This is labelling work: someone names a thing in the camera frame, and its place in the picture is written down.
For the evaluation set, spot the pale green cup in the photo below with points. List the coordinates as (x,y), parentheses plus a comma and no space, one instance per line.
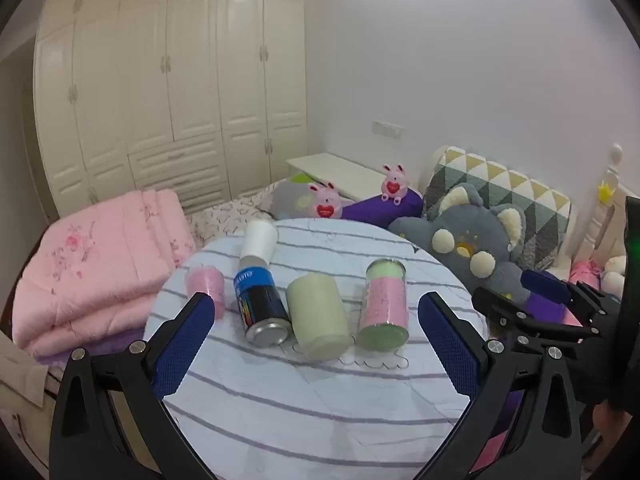
(320,315)

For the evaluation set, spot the round table with striped cloth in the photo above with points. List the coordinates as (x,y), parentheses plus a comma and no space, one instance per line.
(300,410)

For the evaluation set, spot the white plush toy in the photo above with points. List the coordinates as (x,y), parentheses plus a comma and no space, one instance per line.
(615,272)

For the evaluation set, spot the grey plush pillow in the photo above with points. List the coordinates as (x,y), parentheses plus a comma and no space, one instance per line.
(290,200)

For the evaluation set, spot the grey koala plush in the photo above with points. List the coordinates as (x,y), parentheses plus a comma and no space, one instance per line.
(470,240)

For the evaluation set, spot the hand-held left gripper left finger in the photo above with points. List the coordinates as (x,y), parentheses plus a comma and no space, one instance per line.
(182,347)

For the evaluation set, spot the yellow star ornament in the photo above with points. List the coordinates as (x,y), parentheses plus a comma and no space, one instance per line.
(605,193)

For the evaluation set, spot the folded pink floral quilt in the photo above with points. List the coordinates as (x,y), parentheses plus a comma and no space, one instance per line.
(95,265)

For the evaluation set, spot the white bedside cabinet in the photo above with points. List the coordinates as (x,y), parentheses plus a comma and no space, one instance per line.
(335,167)

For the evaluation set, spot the small pink cup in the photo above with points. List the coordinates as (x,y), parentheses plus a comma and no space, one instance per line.
(205,284)

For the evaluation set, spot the white cup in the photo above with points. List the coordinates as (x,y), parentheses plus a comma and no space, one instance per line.
(259,242)

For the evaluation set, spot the person's right forearm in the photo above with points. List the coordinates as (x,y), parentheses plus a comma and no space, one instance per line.
(604,430)

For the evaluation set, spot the cream wardrobe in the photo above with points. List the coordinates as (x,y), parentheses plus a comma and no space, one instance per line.
(150,85)

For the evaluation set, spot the triangle patterned cushion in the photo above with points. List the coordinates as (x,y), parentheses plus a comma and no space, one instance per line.
(520,195)

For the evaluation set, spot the beige cloth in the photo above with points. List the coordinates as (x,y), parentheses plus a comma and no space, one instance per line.
(22,385)

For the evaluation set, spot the floral bed sheet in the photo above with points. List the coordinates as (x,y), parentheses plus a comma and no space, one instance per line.
(225,215)

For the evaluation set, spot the pink bunny plush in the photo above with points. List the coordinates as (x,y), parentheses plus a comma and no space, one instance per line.
(326,202)
(394,185)

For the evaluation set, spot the blue and black can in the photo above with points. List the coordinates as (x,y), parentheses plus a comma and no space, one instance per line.
(261,307)

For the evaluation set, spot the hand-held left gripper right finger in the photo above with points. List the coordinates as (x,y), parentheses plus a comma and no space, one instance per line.
(450,347)

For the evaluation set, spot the white wall socket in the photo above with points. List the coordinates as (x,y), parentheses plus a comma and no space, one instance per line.
(387,129)

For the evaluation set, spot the pink plush toy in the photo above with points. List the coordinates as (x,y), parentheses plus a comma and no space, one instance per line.
(584,272)

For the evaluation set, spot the purple bolster pillow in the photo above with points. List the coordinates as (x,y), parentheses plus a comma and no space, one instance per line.
(370,207)

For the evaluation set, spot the pink and green cup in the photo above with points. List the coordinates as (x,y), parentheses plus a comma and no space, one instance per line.
(384,305)

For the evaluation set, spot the white bed headboard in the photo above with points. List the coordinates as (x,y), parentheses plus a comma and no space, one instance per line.
(600,230)

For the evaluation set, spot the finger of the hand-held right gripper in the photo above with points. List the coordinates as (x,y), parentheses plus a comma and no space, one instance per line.
(507,312)
(545,284)

